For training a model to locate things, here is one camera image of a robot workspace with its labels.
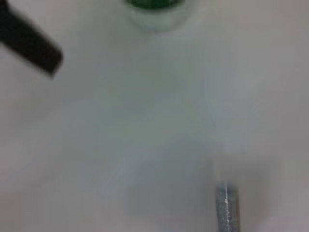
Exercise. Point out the grey marker pen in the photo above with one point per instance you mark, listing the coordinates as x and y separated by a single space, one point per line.
227 210

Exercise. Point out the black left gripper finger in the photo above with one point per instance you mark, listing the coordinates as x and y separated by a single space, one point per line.
31 46

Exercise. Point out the clear water bottle green label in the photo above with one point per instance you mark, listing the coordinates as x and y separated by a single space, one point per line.
154 17

